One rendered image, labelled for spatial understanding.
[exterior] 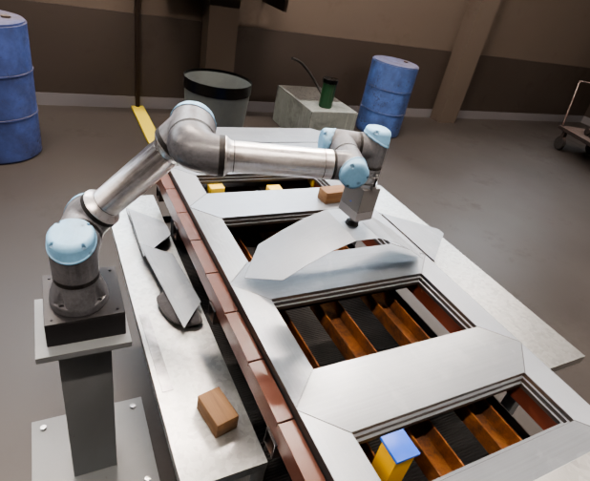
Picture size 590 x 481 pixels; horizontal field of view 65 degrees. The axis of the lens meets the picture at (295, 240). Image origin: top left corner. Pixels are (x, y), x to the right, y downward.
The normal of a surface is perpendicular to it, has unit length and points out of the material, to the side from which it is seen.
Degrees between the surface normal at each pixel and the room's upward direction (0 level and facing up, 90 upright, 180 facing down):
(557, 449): 0
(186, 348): 0
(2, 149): 90
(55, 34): 90
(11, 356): 0
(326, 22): 90
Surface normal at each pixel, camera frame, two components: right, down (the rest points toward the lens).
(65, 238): 0.19, -0.70
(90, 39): 0.42, 0.55
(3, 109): 0.69, 0.49
